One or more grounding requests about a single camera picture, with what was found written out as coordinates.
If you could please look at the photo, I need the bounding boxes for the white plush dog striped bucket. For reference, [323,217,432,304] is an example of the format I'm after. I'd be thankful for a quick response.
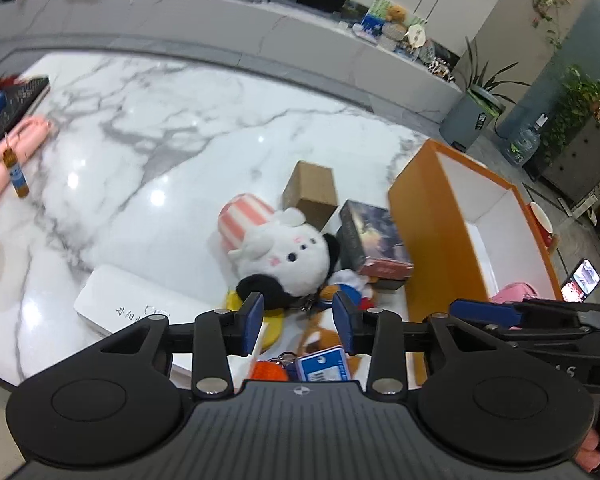
[218,192,342,312]

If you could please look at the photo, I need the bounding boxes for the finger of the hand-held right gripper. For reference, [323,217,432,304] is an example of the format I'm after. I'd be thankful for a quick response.
[482,324,588,350]
[449,298,581,329]

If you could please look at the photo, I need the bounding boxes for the dark printed box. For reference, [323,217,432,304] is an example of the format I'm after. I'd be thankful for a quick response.
[336,200,415,291]

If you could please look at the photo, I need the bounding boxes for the grey cabinet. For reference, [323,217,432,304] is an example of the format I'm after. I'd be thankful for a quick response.
[527,110,600,202]

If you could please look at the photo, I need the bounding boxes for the white red round stool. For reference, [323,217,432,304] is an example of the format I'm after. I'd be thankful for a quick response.
[527,201,557,249]

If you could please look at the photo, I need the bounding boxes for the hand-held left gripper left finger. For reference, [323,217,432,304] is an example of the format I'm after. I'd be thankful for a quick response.
[100,291,266,399]

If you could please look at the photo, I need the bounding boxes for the brown plush toy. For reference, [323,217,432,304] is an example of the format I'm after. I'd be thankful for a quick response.
[300,310,342,354]

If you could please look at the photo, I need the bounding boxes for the person's right hand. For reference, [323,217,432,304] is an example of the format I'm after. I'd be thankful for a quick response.
[577,406,600,473]

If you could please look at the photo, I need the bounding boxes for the green printed book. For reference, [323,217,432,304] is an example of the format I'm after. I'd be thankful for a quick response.
[367,0,402,17]

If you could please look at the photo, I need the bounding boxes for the long white box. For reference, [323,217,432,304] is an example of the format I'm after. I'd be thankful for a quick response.
[73,264,270,376]

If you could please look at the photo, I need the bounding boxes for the bushy green plants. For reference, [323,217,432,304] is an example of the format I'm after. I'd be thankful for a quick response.
[545,65,600,161]

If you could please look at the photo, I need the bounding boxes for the blue water jug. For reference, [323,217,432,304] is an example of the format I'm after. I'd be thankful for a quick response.
[502,125,541,166]

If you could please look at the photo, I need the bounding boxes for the blue printed card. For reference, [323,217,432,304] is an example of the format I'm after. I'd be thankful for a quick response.
[360,12,387,37]

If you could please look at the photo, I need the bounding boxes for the small cardboard box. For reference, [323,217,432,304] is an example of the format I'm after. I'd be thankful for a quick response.
[282,161,339,231]

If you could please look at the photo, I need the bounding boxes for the orange storage box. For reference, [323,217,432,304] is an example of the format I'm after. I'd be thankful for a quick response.
[387,139,567,386]

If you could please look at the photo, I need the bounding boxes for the phone with lit screen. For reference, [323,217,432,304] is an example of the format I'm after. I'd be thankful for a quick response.
[561,258,600,304]

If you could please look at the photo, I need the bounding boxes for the pink soft object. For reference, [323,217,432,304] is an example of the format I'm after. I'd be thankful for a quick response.
[0,115,57,211]

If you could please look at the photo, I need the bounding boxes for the brown glass bottle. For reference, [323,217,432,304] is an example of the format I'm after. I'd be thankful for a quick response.
[2,132,30,199]

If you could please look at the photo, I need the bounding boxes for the hanging vine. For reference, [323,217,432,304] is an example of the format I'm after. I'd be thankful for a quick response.
[525,0,567,52]

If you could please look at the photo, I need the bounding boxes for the green leafy plant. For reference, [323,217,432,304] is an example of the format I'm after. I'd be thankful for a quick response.
[459,37,532,111]

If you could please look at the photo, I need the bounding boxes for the orange plush keychain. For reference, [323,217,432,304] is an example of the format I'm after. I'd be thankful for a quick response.
[250,360,289,384]

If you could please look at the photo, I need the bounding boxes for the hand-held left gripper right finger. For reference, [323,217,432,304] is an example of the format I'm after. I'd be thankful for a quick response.
[332,290,501,399]

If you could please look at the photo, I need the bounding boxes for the blue white tag card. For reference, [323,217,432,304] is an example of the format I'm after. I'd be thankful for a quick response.
[296,345,351,384]

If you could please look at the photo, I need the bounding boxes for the duck plush toy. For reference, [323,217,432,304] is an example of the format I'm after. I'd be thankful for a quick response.
[324,269,377,312]

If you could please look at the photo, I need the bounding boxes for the pink pouch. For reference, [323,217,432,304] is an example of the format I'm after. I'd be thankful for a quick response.
[490,282,539,304]

